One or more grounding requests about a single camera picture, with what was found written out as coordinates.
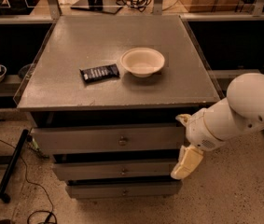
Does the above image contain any grey top drawer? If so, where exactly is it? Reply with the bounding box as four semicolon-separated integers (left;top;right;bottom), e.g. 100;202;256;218
32;123;185;154

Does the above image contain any grey middle drawer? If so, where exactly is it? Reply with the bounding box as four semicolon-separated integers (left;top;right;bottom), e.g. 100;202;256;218
53;159;176;181

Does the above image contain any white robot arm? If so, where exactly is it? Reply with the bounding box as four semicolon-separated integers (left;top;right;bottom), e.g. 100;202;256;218
171;73;264;180

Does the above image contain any dark round bowl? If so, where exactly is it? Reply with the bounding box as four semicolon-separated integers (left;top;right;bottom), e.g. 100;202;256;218
18;63;33;79

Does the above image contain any dark snack bar wrapper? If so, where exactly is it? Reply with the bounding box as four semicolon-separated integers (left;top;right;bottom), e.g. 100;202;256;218
80;63;120;83

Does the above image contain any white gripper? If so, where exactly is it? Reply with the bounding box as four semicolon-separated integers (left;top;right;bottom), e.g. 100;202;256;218
171;108;225;180

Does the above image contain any grey bottom drawer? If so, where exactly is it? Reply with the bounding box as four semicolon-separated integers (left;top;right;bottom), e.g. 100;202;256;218
65;180;182;199

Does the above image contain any black monitor stand base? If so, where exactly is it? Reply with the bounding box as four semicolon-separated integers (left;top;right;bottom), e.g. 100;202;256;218
70;0;123;15

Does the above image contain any black bar on floor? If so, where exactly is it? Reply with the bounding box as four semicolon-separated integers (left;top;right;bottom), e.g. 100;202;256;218
0;129;29;203

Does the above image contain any black floor cable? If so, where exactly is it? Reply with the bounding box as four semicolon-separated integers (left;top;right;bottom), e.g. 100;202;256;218
0;114;58;224

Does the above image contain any grey side shelf rail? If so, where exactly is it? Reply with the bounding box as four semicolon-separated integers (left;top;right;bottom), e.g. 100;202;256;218
208;69;259;91

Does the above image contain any grey drawer cabinet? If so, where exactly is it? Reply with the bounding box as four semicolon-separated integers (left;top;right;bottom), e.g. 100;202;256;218
18;15;220;187

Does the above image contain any grey drawer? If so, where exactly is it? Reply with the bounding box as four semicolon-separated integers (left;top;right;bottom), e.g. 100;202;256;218
32;123;185;154
65;180;182;199
53;159;176;181

